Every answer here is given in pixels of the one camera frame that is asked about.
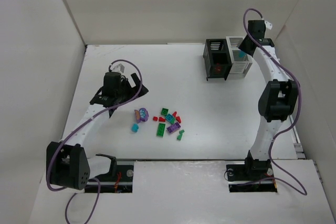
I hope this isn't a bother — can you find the purple paw print lego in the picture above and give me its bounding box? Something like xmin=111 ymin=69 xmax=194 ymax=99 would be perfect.
xmin=134 ymin=108 xmax=149 ymax=124

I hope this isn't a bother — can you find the small cyan lego block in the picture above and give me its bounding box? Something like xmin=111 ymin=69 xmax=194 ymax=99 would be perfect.
xmin=131 ymin=123 xmax=139 ymax=133

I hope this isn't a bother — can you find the black slatted container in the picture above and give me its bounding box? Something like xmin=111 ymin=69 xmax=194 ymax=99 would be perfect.
xmin=203 ymin=39 xmax=232 ymax=80

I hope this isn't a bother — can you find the small green lego piece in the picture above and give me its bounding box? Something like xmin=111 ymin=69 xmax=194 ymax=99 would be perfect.
xmin=176 ymin=130 xmax=185 ymax=141

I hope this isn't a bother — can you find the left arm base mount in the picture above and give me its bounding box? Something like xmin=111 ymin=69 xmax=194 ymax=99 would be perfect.
xmin=96 ymin=162 xmax=134 ymax=194

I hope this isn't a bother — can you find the teal square lego piece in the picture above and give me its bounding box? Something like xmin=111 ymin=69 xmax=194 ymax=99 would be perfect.
xmin=165 ymin=114 xmax=175 ymax=124

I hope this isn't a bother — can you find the cyan and green lego block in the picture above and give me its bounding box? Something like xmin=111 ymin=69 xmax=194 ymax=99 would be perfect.
xmin=238 ymin=51 xmax=246 ymax=58

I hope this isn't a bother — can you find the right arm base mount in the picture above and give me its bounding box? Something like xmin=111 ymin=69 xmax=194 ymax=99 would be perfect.
xmin=224 ymin=164 xmax=278 ymax=193

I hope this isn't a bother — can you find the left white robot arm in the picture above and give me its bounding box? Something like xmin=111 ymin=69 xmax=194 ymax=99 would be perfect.
xmin=46 ymin=71 xmax=148 ymax=191

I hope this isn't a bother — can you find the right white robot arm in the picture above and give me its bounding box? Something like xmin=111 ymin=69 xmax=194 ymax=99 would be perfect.
xmin=227 ymin=20 xmax=299 ymax=182

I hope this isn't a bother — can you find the square green lego piece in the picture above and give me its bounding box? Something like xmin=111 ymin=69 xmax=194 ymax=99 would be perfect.
xmin=161 ymin=108 xmax=169 ymax=116

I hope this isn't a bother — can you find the white slatted container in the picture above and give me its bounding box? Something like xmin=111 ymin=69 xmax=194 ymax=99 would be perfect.
xmin=226 ymin=36 xmax=253 ymax=77

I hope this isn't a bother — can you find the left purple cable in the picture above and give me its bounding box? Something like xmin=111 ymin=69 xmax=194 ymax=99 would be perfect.
xmin=46 ymin=59 xmax=144 ymax=222

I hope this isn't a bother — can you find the long green lego plate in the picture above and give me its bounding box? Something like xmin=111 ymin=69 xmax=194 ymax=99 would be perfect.
xmin=156 ymin=123 xmax=165 ymax=137

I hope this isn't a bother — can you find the purple lego plate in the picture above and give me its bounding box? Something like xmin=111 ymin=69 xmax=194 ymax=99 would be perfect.
xmin=166 ymin=122 xmax=181 ymax=134

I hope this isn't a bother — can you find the red lego slope right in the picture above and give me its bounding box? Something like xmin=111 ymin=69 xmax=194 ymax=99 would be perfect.
xmin=176 ymin=116 xmax=182 ymax=123

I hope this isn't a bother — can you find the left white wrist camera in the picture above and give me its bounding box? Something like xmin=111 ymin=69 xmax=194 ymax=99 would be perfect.
xmin=109 ymin=63 xmax=125 ymax=74

